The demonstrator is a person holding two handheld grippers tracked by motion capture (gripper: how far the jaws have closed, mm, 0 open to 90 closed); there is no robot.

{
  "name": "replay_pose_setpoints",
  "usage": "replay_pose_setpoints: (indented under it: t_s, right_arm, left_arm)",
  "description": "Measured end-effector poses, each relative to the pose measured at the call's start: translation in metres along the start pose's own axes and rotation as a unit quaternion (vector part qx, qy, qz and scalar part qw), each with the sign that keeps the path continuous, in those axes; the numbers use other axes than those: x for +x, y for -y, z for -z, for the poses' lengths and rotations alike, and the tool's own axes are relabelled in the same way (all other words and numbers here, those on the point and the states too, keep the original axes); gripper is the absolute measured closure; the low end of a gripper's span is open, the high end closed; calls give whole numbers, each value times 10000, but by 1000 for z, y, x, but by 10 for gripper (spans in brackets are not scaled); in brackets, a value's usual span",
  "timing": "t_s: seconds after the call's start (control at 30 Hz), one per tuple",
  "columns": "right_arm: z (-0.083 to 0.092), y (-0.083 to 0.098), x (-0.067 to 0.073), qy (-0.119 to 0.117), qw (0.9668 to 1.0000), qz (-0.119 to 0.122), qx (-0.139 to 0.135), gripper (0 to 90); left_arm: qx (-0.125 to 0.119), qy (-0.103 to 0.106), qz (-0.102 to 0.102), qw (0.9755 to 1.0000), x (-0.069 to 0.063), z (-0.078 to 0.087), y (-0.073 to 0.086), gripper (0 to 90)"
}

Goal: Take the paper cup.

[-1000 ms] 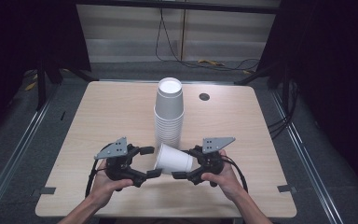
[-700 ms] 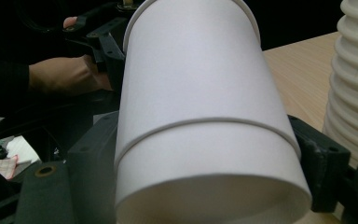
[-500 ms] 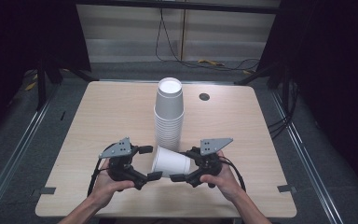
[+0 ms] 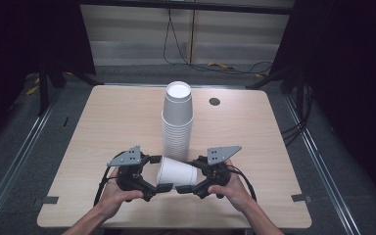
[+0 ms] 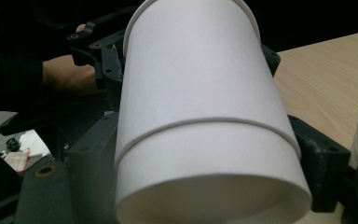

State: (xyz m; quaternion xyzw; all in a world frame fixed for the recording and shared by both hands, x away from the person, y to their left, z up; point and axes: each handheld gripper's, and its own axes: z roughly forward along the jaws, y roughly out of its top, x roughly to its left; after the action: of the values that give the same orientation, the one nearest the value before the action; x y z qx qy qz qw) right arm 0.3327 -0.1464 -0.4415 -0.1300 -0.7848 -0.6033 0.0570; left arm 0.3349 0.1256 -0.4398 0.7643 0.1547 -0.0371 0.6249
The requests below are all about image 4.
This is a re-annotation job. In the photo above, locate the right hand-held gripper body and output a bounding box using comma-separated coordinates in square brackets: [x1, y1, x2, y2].
[192, 145, 243, 200]

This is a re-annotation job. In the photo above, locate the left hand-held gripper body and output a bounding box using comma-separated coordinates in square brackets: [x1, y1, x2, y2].
[107, 145, 159, 203]

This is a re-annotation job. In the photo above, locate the single white paper cup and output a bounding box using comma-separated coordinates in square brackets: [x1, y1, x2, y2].
[156, 156, 199, 189]

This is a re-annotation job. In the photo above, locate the stack of white paper cups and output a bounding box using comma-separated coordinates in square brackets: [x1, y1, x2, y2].
[161, 80, 195, 164]

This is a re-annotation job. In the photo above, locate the person's right hand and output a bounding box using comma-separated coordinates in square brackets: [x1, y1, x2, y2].
[208, 159, 258, 213]

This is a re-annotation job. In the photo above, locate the person's left hand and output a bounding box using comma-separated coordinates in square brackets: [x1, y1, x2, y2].
[99, 175, 145, 220]

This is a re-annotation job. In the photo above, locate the grey tape strip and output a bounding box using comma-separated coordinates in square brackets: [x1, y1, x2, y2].
[291, 193, 312, 204]
[33, 195, 60, 206]

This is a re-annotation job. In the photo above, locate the black metal stand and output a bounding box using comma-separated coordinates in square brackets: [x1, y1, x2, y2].
[246, 63, 307, 96]
[37, 62, 104, 117]

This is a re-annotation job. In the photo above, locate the dark curtain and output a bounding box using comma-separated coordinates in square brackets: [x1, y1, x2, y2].
[0, 0, 96, 151]
[268, 0, 376, 210]

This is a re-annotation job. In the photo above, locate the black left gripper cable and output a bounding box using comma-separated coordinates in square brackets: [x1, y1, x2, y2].
[93, 151, 125, 207]

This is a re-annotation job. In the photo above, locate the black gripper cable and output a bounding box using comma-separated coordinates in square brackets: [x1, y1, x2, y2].
[93, 151, 125, 207]
[228, 164, 259, 202]

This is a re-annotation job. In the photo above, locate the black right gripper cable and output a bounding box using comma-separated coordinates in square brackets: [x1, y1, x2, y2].
[228, 164, 259, 202]

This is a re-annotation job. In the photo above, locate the bundle of black floor cables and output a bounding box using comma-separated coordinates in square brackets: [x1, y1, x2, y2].
[280, 82, 315, 147]

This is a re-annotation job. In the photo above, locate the metal floor rail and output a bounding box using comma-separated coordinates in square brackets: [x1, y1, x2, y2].
[283, 94, 361, 235]
[0, 104, 56, 227]

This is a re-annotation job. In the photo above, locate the black hanging wall cable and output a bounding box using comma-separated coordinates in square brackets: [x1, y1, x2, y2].
[162, 8, 273, 76]

